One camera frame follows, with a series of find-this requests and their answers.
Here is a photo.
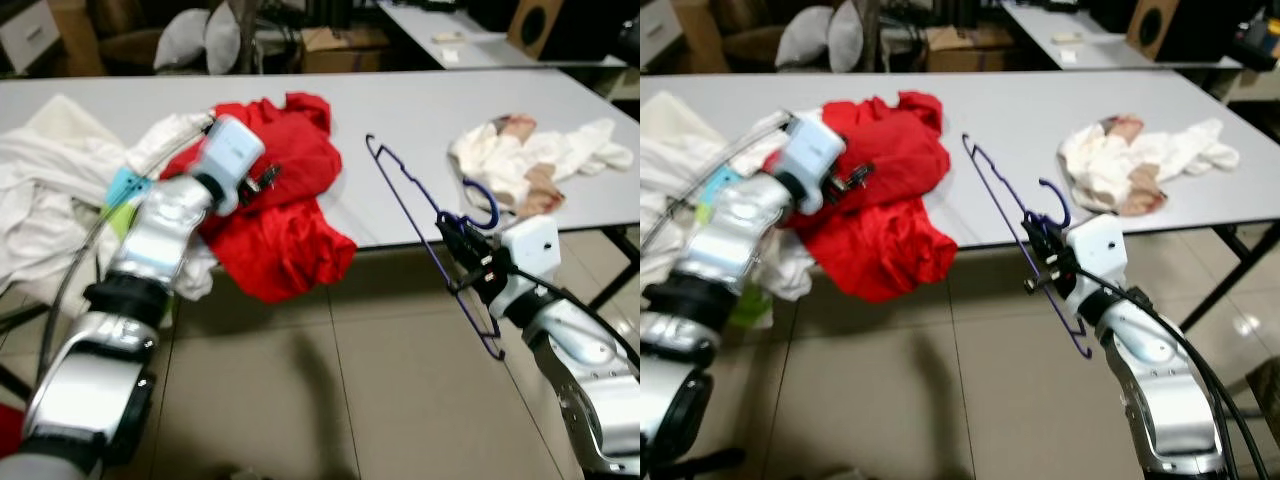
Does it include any wooden fronted speaker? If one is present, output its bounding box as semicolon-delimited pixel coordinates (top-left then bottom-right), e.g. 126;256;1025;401
507;0;568;61
1127;0;1181;61

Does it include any cream garment with print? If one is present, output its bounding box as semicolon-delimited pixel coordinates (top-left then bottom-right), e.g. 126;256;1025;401
1058;113;1241;217
448;113;633;217

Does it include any brown woven basket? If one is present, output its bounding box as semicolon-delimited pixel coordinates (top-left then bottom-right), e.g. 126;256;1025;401
1245;360;1280;446

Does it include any black table leg frame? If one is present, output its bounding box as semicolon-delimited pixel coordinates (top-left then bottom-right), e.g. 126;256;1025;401
1180;222;1280;333
590;225;641;311

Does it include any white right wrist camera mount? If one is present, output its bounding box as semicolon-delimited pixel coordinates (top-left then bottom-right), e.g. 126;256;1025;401
1062;213;1129;301
487;214;561;323

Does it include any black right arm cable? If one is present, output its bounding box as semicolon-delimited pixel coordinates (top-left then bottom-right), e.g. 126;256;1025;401
495;262;641;373
1070;262;1263;480

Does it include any blue plastic clothes hanger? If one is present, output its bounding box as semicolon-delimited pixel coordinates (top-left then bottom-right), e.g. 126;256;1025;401
962;133;1094;359
364;133;507;362

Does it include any brown armchair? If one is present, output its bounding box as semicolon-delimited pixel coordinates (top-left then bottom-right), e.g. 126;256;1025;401
720;0;791;71
95;0;201;71

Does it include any brown cardboard panel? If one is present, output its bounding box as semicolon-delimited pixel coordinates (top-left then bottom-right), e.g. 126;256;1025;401
45;0;106;76
680;0;726;71

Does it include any grey side table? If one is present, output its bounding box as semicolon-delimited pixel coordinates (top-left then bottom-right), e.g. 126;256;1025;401
1000;0;1246;71
378;0;629;71

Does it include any brown cardboard box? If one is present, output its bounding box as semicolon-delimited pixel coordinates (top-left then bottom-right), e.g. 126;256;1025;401
298;25;391;73
925;25;1011;73

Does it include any grey pillow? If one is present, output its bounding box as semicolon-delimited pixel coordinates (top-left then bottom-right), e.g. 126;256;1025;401
775;5;836;71
205;3;243;76
155;8;211;71
828;0;866;73

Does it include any white cabinet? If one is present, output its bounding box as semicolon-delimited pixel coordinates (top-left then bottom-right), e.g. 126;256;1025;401
0;0;61;76
640;0;686;69

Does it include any black floor stand leg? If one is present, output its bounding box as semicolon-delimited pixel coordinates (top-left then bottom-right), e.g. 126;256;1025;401
650;448;746;479

